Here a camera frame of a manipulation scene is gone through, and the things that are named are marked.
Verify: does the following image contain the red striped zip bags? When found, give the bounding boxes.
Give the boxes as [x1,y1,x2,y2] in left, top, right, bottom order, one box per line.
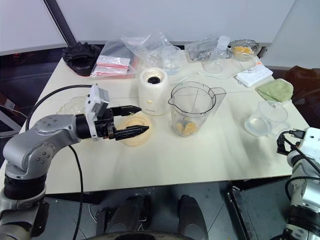
[90,39,138,80]

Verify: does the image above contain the white power strip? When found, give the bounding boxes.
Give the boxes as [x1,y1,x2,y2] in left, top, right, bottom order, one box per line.
[234,65,274,88]

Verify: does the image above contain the clear plastic jug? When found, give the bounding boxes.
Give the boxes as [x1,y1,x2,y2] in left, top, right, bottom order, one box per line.
[257,100,290,126]

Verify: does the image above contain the dark slanted pole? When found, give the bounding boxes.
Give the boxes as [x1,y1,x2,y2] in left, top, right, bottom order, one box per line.
[44,0,77,47]

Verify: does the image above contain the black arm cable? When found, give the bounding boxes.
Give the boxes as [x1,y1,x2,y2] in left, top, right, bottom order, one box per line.
[25,84,97,240]
[281,128,320,201]

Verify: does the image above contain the white power cord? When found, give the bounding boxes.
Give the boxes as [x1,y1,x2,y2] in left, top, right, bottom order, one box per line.
[169,53,263,84]

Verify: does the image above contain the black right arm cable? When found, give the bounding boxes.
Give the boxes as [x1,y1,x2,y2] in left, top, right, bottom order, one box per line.
[281,128,320,201]

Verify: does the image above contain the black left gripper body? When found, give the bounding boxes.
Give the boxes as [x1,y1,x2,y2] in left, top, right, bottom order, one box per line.
[94,107,121,140]

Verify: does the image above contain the clear glass plate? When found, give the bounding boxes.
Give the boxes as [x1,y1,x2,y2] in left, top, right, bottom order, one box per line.
[58,96,88,116]

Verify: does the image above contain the clear round plastic lid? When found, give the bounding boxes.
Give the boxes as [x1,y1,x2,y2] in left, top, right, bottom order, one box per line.
[244,113,273,137]

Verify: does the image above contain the white blender base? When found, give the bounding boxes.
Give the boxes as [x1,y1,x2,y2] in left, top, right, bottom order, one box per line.
[138,67,171,117]

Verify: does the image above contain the clear blender jar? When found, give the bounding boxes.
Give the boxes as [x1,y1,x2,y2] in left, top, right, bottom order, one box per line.
[167,81,227,138]

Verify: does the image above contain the orange segment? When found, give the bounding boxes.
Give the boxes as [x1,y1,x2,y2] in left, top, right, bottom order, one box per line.
[175,120,188,137]
[185,120,200,135]

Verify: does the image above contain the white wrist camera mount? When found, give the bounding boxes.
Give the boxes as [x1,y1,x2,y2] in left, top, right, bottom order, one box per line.
[84,84,111,142]
[296,127,320,162]

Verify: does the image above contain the small clear plastic cup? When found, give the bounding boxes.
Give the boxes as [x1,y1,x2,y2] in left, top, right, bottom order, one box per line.
[201,53,225,74]

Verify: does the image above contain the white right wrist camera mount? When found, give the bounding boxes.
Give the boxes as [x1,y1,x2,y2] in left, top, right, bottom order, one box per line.
[296,127,320,162]

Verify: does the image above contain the green cloth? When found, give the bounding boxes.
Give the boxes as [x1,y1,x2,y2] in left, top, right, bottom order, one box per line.
[254,77,294,103]

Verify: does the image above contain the orange segments heap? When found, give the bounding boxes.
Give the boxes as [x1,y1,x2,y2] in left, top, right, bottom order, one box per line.
[232,45,252,56]

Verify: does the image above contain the plastic bag with cables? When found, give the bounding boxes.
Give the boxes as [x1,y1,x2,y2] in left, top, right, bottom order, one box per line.
[184,33,232,62]

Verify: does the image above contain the crumpled clear plastic bag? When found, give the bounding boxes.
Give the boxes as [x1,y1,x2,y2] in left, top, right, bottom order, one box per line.
[119,31,176,66]

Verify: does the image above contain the clear measuring cup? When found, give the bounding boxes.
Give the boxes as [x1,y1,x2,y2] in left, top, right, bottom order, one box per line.
[159,45,189,76]

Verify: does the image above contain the dark brown bag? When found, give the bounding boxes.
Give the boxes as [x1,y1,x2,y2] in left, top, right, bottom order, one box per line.
[284,65,320,107]

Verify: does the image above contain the glass bowl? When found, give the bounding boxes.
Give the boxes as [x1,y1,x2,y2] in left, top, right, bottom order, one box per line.
[229,39,263,62]

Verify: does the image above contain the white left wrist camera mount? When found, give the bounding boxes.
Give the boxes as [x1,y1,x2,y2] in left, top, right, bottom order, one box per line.
[84,84,111,142]

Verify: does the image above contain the dark rounded shape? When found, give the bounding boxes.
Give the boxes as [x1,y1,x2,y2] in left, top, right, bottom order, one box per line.
[109,194,152,234]
[176,194,209,240]

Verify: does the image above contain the cream blender jar lid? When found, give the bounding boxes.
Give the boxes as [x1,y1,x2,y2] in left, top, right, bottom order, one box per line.
[119,113,154,148]

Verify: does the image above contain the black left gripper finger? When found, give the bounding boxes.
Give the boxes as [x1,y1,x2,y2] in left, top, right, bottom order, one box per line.
[114,125,151,142]
[111,104,143,117]

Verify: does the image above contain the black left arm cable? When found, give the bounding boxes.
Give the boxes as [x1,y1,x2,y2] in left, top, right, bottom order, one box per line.
[25,84,97,240]

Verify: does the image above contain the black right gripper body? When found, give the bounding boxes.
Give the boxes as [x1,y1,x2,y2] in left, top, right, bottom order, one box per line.
[276,132,293,156]

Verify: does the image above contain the black metal frame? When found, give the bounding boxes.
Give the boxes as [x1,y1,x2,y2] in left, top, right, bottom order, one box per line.
[224,184,265,240]

